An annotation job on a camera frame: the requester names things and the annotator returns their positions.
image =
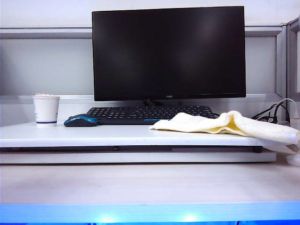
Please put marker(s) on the black computer keyboard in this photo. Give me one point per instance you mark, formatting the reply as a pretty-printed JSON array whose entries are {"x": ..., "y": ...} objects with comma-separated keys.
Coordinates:
[{"x": 140, "y": 114}]

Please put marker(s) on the black computer monitor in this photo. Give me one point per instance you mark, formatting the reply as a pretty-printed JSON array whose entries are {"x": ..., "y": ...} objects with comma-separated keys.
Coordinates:
[{"x": 168, "y": 54}]

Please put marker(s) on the black and blue computer mouse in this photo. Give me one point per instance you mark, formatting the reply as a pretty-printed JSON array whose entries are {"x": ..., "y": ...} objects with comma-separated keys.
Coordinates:
[{"x": 80, "y": 120}]

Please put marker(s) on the white riser base board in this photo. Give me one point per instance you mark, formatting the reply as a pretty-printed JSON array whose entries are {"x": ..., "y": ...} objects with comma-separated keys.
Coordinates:
[{"x": 140, "y": 157}]

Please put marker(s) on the grey side partition panel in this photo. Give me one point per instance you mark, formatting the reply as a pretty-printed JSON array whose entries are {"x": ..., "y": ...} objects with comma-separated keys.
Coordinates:
[{"x": 293, "y": 58}]

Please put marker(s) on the crumpled tissue in cup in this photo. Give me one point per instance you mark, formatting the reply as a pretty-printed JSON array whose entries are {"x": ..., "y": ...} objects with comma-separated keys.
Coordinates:
[{"x": 45, "y": 95}]

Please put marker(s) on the pale yellow cloth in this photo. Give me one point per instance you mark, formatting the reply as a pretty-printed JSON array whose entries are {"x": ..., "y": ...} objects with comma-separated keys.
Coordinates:
[{"x": 257, "y": 130}]

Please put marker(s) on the small white round object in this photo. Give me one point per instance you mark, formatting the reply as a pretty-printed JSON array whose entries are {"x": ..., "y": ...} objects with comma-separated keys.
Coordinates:
[{"x": 294, "y": 161}]

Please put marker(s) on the white paper cup blue stripe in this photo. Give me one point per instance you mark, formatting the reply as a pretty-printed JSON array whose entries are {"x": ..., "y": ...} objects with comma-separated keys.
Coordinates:
[{"x": 46, "y": 110}]

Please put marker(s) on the grey desk partition frame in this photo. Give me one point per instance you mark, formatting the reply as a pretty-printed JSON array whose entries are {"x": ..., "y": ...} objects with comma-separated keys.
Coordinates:
[{"x": 47, "y": 32}]

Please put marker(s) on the white desk riser board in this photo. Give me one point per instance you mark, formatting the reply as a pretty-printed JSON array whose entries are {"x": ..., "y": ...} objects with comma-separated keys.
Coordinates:
[{"x": 93, "y": 136}]

